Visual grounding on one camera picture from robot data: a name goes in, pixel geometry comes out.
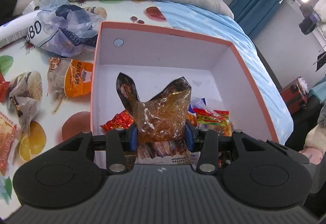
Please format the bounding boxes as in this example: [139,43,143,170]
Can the orange cardboard box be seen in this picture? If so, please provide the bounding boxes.
[90,21,281,171]

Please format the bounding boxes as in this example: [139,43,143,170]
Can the red suitcase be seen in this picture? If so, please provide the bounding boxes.
[280,77,310,115]

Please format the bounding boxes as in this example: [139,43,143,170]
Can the pile of snack packets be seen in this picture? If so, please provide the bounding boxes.
[0,57,95,171]

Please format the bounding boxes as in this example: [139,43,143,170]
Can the fruit printed tablecloth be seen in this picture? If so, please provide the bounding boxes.
[0,0,174,214]

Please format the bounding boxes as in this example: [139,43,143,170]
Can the blue curtain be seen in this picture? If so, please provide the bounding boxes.
[229,0,289,39]

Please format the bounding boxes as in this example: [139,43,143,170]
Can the red foil candy wrapper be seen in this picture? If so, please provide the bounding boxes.
[100,110,135,133]

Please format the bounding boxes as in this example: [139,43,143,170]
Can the light blue bedsheet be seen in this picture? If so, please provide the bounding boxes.
[155,1,293,145]

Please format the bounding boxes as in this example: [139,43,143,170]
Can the white cylindrical can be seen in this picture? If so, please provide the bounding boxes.
[0,11,42,49]

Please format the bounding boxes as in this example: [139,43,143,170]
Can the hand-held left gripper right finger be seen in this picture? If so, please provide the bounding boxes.
[185,119,268,174]

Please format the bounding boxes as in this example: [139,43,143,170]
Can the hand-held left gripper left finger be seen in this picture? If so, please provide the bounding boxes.
[57,123,140,174]

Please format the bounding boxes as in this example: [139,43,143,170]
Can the red green snack bag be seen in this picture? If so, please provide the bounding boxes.
[192,107,230,129]

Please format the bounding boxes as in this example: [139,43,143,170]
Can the clear blue tissue bag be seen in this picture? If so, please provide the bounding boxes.
[22,0,109,58]

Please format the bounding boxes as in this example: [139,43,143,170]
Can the brown clear snack bag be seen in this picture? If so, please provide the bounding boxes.
[116,72,192,158]

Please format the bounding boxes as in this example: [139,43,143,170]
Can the cream fluffy cloth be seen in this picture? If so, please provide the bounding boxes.
[304,124,326,165]

